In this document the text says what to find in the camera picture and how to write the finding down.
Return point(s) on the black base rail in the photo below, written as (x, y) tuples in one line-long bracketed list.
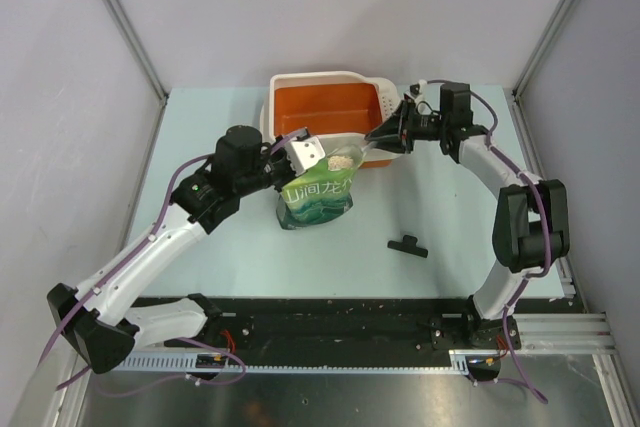
[(347, 332)]

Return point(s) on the clear plastic scoop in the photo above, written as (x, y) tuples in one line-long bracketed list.
[(357, 151)]

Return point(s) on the green litter bag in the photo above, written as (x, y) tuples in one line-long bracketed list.
[(317, 197)]

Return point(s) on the beige cat litter granules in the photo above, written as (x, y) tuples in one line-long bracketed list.
[(340, 162)]

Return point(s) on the aluminium frame post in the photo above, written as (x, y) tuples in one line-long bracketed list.
[(133, 42), (544, 45)]

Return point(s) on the orange and cream litter box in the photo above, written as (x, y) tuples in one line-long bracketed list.
[(339, 107)]

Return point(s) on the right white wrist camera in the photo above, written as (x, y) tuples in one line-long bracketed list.
[(415, 91)]

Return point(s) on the black bag clip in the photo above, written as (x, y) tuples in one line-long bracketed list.
[(408, 245)]

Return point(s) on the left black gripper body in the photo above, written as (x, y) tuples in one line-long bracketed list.
[(277, 169)]

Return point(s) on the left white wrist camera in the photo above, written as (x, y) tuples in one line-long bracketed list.
[(304, 154)]

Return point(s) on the right aluminium frame post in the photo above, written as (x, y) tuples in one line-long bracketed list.
[(544, 45)]

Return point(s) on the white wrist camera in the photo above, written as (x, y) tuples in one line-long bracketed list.
[(304, 154), (415, 91)]

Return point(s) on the left aluminium frame post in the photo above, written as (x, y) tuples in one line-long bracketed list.
[(133, 42)]

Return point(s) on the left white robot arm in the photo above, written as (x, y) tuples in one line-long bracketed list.
[(98, 318)]

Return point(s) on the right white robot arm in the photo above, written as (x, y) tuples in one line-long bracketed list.
[(531, 226)]

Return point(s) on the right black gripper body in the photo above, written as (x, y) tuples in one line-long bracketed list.
[(414, 126)]

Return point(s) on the aluminium side rail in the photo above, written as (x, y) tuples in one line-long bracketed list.
[(572, 331)]

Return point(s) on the white slotted cable duct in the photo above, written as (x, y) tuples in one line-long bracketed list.
[(198, 362)]

